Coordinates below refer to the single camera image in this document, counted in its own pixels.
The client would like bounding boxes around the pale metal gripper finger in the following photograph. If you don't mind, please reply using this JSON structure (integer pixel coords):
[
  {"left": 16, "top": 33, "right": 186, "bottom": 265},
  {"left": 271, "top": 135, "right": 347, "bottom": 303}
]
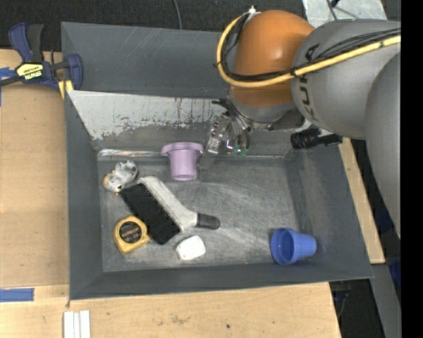
[
  {"left": 206, "top": 135, "right": 222, "bottom": 156},
  {"left": 209, "top": 115, "right": 228, "bottom": 137}
]

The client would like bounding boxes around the purple plastic cup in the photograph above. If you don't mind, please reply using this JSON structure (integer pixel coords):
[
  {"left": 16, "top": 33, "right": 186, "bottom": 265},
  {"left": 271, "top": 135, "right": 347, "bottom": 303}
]
[{"left": 160, "top": 141, "right": 204, "bottom": 182}]

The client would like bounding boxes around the grey metal bin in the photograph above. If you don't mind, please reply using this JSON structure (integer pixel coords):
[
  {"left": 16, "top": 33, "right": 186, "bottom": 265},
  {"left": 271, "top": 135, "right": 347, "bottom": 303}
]
[{"left": 59, "top": 21, "right": 375, "bottom": 301}]

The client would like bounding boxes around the white brush with black bristles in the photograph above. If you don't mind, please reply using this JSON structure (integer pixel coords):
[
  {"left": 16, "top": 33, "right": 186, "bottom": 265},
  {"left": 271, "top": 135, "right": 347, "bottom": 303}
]
[{"left": 119, "top": 175, "right": 221, "bottom": 246}]

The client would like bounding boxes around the grey and white toy animal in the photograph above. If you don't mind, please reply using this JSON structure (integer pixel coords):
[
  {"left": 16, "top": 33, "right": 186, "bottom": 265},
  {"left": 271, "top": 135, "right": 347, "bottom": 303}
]
[{"left": 102, "top": 159, "right": 140, "bottom": 194}]

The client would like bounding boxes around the white rounded plastic case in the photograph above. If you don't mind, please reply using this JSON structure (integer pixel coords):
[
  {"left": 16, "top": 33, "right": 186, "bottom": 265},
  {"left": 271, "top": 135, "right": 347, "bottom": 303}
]
[{"left": 175, "top": 234, "right": 207, "bottom": 261}]

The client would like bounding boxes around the yellow tape measure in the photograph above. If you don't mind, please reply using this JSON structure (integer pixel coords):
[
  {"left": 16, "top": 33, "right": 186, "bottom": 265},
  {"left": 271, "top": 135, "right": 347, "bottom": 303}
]
[{"left": 113, "top": 215, "right": 152, "bottom": 255}]

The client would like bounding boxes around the blue plastic cup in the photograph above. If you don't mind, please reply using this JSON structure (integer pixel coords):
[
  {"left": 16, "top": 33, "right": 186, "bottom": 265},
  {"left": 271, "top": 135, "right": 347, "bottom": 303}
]
[{"left": 269, "top": 227, "right": 319, "bottom": 265}]

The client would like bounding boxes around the black cylinder on white bracket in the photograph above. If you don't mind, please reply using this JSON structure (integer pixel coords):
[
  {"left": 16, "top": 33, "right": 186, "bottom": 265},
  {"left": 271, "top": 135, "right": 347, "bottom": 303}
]
[{"left": 290, "top": 127, "right": 343, "bottom": 151}]

